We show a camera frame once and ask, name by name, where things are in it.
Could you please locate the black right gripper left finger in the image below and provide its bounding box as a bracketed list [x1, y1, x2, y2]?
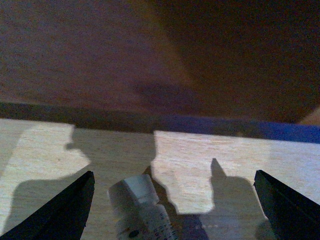
[0, 171, 95, 240]

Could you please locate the white medicine bottle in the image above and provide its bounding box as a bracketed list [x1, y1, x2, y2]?
[108, 174, 179, 240]

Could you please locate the wooden drawer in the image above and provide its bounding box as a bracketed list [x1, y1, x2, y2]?
[0, 0, 320, 240]

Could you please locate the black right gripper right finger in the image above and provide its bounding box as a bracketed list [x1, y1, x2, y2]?
[253, 170, 320, 240]

